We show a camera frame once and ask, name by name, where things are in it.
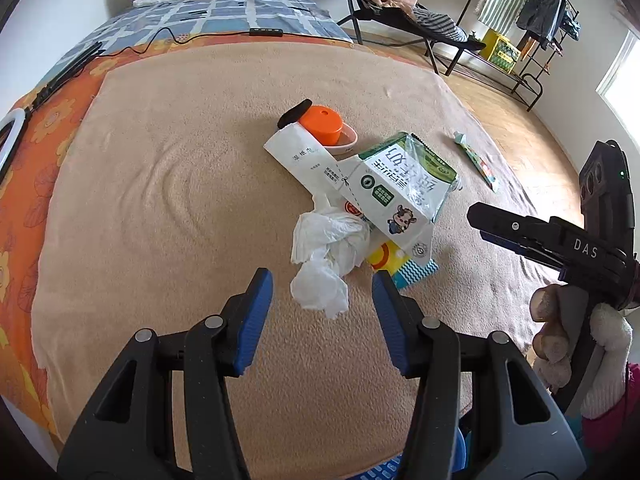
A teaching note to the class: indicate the person's right hand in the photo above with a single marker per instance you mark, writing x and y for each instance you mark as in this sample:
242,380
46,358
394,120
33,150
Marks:
612,350

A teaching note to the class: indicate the window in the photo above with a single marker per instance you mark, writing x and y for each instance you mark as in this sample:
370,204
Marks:
625,70

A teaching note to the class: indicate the black tripod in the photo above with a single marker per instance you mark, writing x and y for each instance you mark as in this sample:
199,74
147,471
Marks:
65,72

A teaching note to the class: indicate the dark jacket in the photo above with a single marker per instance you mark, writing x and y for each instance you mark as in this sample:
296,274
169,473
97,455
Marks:
542,7

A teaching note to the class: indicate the black oval object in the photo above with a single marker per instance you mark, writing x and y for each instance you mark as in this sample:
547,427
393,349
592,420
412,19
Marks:
295,114

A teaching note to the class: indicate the black folding chair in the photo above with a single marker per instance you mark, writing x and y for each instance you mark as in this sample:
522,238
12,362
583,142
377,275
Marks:
400,17

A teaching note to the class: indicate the black clothes rack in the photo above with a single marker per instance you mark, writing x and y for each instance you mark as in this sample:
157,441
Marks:
530,80

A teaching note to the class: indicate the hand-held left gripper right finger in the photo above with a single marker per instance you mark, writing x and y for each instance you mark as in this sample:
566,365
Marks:
390,320

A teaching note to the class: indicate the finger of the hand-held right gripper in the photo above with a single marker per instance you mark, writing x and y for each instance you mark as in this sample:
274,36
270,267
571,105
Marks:
505,220
515,247

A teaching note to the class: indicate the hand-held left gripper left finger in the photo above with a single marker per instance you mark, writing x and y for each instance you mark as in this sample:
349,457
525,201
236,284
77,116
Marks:
255,320

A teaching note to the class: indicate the yellow blue striped packet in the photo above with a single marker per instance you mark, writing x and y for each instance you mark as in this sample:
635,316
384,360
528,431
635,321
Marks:
400,265

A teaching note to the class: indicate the person's right forearm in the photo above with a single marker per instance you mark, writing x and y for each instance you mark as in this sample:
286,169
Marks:
615,410

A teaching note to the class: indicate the grey striped garment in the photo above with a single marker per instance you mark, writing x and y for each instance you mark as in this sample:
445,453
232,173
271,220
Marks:
440,22

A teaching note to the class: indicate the white paper packet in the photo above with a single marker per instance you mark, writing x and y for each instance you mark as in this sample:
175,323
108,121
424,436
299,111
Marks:
300,157

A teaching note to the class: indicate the yellow plastic crate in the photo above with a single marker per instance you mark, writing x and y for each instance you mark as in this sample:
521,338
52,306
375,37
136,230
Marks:
500,50

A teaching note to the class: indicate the green striped cloth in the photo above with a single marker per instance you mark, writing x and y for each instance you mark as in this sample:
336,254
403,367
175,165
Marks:
505,0

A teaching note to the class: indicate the blue plastic basket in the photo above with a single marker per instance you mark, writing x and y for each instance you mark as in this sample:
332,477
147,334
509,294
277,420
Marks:
385,470

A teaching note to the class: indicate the green white milk packaging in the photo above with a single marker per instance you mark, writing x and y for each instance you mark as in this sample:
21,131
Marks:
400,195

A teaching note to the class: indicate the small red label wrapper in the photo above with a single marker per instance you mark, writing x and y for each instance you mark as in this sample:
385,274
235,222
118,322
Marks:
352,207

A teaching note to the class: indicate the beige fleece blanket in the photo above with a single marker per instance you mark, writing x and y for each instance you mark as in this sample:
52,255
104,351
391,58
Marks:
175,210

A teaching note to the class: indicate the white tissue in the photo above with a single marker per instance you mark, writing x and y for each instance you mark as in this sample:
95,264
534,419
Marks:
320,280

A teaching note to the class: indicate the blue checked bedsheet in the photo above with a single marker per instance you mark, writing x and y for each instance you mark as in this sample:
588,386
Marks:
225,15

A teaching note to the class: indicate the pale green slim wrapper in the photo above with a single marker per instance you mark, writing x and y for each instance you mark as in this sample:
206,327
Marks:
477,160

